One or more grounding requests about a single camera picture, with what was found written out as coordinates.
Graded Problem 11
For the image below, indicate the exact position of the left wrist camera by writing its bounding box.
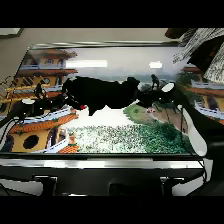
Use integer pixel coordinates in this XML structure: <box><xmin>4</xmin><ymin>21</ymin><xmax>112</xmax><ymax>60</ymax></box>
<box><xmin>34</xmin><ymin>80</ymin><xmax>47</xmax><ymax>100</ymax></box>

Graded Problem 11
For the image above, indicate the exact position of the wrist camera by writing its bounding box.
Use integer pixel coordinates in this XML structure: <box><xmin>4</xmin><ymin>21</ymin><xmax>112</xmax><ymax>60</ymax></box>
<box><xmin>34</xmin><ymin>80</ymin><xmax>47</xmax><ymax>100</ymax></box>
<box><xmin>149</xmin><ymin>73</ymin><xmax>161</xmax><ymax>93</ymax></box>

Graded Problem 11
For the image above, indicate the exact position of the dark garment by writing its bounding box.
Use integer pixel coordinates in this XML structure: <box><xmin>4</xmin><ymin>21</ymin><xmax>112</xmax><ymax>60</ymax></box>
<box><xmin>186</xmin><ymin>35</ymin><xmax>224</xmax><ymax>75</ymax></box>

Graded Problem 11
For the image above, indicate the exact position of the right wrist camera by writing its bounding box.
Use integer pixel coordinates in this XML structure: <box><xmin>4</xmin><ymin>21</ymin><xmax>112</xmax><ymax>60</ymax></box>
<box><xmin>149</xmin><ymin>73</ymin><xmax>161</xmax><ymax>93</ymax></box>

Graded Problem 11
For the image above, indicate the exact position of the black white striped garment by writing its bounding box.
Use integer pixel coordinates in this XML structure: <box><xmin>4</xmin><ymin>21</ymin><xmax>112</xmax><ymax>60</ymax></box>
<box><xmin>171</xmin><ymin>28</ymin><xmax>224</xmax><ymax>83</ymax></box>

